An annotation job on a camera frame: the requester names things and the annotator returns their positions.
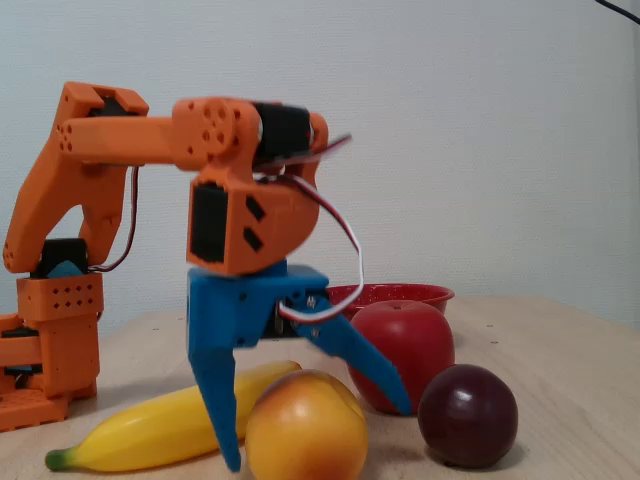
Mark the red toy apple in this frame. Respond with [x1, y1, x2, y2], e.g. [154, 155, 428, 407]
[347, 299, 456, 415]

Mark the red speckled bowl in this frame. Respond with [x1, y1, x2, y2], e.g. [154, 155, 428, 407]
[325, 283, 456, 324]

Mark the dark purple toy plum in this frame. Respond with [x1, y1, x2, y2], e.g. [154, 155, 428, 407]
[417, 363, 520, 470]

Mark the yellow toy banana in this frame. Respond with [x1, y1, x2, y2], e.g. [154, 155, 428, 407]
[44, 359, 302, 472]

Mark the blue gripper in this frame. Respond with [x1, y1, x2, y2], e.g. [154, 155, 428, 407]
[187, 259, 413, 474]

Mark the orange yellow toy peach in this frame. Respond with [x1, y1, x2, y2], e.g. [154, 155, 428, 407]
[244, 368, 370, 480]

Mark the red white black servo wire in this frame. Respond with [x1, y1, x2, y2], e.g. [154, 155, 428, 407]
[92, 164, 142, 274]
[252, 133, 365, 324]

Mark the black hanging cable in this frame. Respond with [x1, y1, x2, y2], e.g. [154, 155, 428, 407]
[594, 0, 640, 25]

